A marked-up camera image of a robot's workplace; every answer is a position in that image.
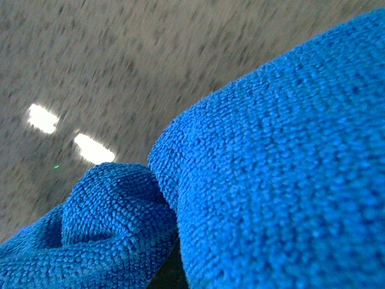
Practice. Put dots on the blue microfiber cloth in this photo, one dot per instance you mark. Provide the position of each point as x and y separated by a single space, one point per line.
274 181

